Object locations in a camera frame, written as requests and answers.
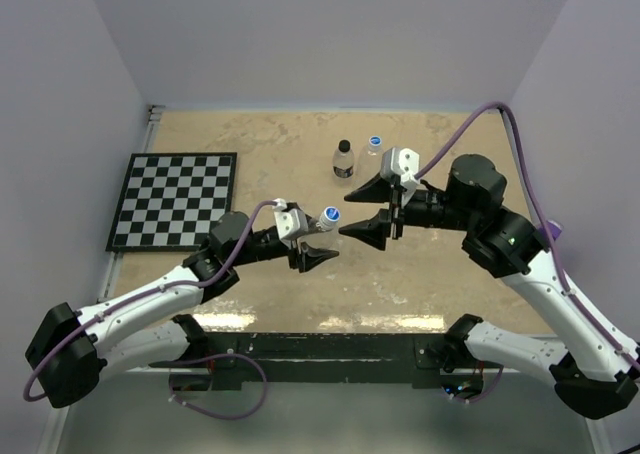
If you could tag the small clear plastic bottle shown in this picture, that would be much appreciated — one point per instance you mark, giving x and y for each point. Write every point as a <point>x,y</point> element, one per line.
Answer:
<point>343,164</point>

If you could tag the black white checkerboard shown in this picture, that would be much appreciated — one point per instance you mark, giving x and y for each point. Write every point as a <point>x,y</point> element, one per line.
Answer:
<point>191,191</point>

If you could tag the purple object table edge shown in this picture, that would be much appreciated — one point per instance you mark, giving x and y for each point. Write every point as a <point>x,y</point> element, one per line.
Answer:
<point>555,229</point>

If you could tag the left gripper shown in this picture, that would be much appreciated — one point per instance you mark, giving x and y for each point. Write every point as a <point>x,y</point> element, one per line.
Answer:
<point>309,256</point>

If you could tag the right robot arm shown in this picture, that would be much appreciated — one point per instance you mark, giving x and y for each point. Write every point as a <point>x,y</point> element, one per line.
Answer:
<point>592,367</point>

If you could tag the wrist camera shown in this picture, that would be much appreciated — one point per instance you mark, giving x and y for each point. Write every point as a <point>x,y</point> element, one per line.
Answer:
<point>403,163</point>
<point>290,221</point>

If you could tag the aluminium rail left edge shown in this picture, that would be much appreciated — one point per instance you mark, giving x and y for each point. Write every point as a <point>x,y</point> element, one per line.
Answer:
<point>128,223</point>

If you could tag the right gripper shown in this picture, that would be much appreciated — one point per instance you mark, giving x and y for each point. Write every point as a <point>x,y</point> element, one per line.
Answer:
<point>375,230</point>

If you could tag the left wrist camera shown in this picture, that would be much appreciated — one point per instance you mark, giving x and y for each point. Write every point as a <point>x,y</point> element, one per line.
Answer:
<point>290,221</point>

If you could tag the black bottle cap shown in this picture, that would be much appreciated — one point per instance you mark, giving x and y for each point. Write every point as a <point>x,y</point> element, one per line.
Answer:
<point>344,146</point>

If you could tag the blue bottle cap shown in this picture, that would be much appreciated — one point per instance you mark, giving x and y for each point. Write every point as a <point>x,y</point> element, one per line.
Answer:
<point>329,217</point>
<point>375,139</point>

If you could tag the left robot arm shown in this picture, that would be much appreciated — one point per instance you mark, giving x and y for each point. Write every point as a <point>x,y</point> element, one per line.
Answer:
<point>73,351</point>

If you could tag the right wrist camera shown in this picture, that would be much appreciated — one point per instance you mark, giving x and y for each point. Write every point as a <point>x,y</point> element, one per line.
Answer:
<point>403,163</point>

